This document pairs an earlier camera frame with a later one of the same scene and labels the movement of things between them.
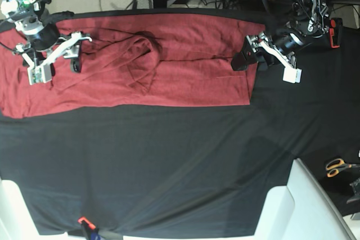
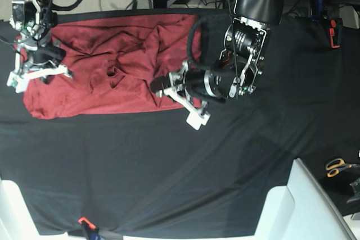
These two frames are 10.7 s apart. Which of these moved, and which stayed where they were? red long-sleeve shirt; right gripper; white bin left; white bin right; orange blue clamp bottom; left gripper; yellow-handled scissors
Moved: right gripper; red long-sleeve shirt; left gripper
Stayed: white bin left; orange blue clamp bottom; white bin right; yellow-handled scissors
